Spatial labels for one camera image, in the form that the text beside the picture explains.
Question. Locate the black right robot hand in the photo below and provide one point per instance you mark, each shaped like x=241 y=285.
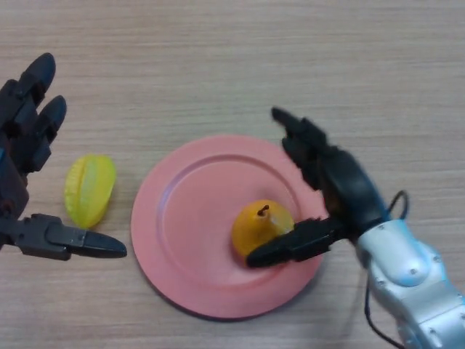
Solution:
x=348 y=189

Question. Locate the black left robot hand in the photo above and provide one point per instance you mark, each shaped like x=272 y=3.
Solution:
x=14 y=163

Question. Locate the yellow pear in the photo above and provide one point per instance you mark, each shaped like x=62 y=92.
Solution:
x=254 y=229

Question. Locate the pink round plate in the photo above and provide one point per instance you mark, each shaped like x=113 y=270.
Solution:
x=196 y=232

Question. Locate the yellow starfruit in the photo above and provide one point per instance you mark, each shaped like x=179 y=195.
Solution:
x=89 y=189

